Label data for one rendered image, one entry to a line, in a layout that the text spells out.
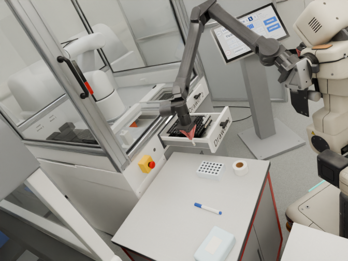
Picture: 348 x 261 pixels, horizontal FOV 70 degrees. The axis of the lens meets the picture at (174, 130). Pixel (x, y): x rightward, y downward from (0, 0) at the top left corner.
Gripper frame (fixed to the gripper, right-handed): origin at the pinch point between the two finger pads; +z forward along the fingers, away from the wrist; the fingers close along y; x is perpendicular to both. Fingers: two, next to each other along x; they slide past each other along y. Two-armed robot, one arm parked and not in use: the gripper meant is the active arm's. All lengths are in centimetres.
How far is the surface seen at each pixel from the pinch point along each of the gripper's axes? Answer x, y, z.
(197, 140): -3.6, -8.6, 9.2
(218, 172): 11.9, 3.4, 17.7
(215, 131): 5.5, -14.5, 6.5
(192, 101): -27, -48, 9
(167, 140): -24.0, -8.1, 11.2
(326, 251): 59, 27, 20
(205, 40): -84, -193, 11
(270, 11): 8, -132, -20
